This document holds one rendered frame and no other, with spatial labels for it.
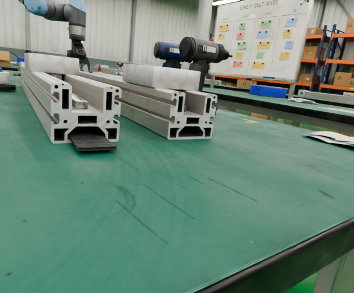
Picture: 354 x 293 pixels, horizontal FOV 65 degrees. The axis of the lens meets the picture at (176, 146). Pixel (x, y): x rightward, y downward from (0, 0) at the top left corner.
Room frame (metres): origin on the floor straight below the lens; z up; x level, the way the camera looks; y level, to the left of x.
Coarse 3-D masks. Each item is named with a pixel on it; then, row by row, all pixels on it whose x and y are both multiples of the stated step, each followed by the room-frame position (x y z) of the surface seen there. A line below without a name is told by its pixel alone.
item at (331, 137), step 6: (312, 132) 0.69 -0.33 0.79; (318, 132) 0.68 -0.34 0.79; (324, 132) 0.67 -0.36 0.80; (330, 132) 0.68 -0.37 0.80; (324, 138) 0.63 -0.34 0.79; (330, 138) 0.64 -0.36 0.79; (336, 138) 0.62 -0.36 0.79; (342, 138) 0.62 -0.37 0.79; (348, 138) 0.62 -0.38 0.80; (342, 144) 0.60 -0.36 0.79; (348, 144) 0.58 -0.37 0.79
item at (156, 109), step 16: (96, 80) 0.91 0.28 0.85; (112, 80) 0.74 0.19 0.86; (128, 96) 0.64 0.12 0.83; (144, 96) 0.60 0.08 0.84; (160, 96) 0.51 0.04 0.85; (176, 96) 0.48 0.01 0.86; (192, 96) 0.55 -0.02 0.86; (208, 96) 0.52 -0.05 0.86; (128, 112) 0.64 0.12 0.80; (144, 112) 0.56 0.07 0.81; (160, 112) 0.51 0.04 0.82; (176, 112) 0.48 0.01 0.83; (192, 112) 0.55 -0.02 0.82; (208, 112) 0.53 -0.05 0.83; (160, 128) 0.50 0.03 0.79; (176, 128) 0.49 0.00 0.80; (192, 128) 0.55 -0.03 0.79; (208, 128) 0.54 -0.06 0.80
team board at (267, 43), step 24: (264, 0) 3.83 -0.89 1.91; (288, 0) 3.55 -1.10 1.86; (312, 0) 3.31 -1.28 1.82; (216, 24) 4.50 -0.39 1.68; (240, 24) 4.11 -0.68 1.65; (264, 24) 3.78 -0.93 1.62; (288, 24) 3.50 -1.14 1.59; (240, 48) 4.05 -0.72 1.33; (264, 48) 3.72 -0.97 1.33; (288, 48) 3.45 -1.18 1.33; (216, 72) 4.39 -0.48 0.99; (240, 72) 4.00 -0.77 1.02; (264, 72) 3.67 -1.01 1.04; (288, 72) 3.40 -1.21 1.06; (288, 96) 3.39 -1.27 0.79
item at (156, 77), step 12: (132, 72) 0.62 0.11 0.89; (144, 72) 0.57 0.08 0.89; (156, 72) 0.54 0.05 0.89; (168, 72) 0.55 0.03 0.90; (180, 72) 0.57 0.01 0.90; (192, 72) 0.58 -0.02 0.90; (144, 84) 0.56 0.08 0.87; (156, 84) 0.54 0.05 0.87; (168, 84) 0.55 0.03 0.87; (180, 84) 0.57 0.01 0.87; (192, 84) 0.58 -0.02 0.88
